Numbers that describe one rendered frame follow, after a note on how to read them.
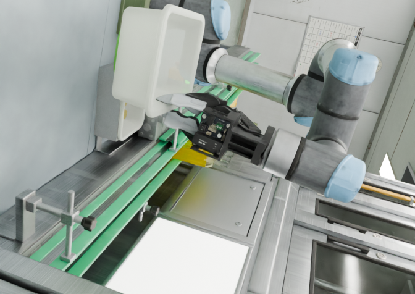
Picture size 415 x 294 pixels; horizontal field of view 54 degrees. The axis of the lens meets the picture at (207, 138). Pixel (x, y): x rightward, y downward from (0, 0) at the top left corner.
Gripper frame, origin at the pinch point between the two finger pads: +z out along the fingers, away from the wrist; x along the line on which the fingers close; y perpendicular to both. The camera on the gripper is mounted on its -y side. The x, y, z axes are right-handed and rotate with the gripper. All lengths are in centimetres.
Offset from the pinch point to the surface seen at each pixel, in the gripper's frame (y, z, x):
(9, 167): -6.4, 32.5, 29.5
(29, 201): 2.0, 20.6, 29.4
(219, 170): -94, -4, 45
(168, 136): -70, 16, 31
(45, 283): 24.9, 1.2, 23.3
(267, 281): -37, -34, 48
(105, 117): -43, 30, 23
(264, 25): -660, 70, -11
